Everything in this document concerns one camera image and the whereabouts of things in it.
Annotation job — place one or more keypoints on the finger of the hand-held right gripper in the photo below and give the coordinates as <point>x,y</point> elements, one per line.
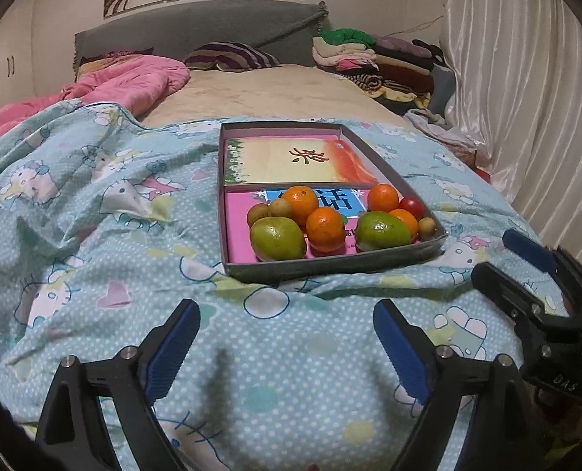
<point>497,284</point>
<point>528,251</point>

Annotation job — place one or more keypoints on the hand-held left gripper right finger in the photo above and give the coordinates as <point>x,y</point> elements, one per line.
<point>401,348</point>

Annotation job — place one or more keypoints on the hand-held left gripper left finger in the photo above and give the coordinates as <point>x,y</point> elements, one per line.
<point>173,348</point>

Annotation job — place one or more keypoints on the brown longan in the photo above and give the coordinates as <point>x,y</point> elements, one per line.
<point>426,226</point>
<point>278,207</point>
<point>259,214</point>

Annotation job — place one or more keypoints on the grey shallow cardboard box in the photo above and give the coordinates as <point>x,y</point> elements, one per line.
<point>330,265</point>

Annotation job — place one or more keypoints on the orange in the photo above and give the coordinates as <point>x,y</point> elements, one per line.
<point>325,228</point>
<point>300,202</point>
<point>405,220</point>
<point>383,197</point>

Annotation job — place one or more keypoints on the red cherry tomato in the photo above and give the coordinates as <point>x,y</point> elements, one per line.
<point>411,206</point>

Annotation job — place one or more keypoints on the green jujube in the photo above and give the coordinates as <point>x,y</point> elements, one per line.
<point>383,229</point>
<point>277,238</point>

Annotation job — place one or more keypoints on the light blue cat-print blanket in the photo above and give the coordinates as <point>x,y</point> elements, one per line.
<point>124,265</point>

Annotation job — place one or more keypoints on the pink floral cloth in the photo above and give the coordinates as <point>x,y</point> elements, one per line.
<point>470,155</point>

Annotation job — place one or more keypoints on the pink book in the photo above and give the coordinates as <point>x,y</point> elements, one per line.
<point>237,221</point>

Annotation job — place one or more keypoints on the white crumpled garment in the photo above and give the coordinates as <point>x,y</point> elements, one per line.
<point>433,125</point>

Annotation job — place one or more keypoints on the cream satin curtain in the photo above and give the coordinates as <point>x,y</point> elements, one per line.
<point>516,83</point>

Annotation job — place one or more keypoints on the grey blue cushion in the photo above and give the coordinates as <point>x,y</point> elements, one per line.
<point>440,88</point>

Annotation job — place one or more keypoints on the orange cover book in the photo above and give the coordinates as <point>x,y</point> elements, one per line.
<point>261,162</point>

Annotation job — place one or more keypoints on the pile of folded clothes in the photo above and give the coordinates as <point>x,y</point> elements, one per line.
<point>384,68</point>

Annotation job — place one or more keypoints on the pink quilt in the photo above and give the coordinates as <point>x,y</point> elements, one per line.
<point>138,78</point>

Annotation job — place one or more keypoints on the beige bed sheet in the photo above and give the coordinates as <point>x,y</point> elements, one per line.
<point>271,93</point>

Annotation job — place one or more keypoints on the orange patterned pillow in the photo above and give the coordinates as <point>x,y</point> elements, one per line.
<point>104,61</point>

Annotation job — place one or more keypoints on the purple striped pillow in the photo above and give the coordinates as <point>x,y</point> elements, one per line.
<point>232,56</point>

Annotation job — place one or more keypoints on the grey headboard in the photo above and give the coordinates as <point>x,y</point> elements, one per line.
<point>197,29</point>

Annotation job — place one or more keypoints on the white wardrobe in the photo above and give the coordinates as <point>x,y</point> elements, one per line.
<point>11,59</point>

